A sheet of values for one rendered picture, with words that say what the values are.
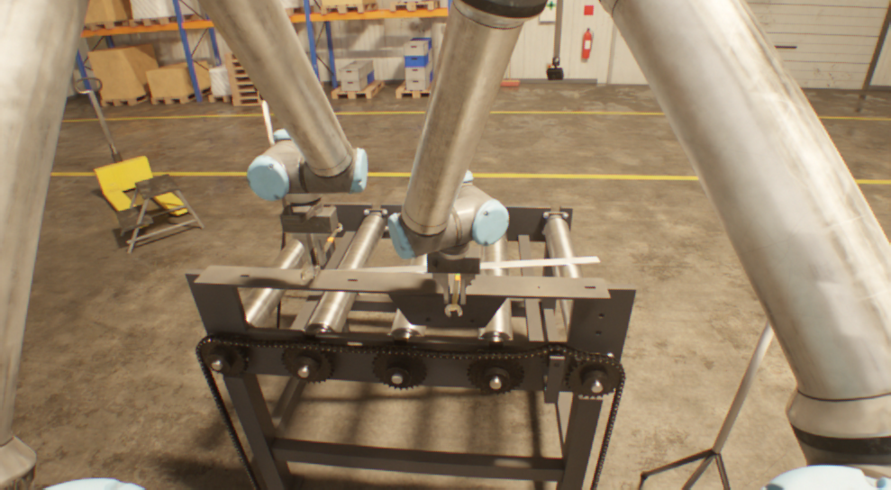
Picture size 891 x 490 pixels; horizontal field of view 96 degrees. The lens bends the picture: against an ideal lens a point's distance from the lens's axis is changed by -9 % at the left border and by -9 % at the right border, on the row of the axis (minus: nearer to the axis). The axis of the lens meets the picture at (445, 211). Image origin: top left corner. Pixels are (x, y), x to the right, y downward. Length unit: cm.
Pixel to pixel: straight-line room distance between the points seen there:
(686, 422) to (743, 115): 226
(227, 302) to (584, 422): 121
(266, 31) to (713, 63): 48
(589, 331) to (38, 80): 128
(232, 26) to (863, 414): 69
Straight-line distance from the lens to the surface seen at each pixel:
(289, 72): 65
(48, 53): 50
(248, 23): 58
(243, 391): 177
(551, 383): 140
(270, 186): 93
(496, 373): 137
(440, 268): 109
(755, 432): 272
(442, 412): 242
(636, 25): 49
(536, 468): 186
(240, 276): 142
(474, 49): 52
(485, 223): 86
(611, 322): 137
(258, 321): 172
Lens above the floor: 190
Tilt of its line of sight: 27 degrees down
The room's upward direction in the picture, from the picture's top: 2 degrees counter-clockwise
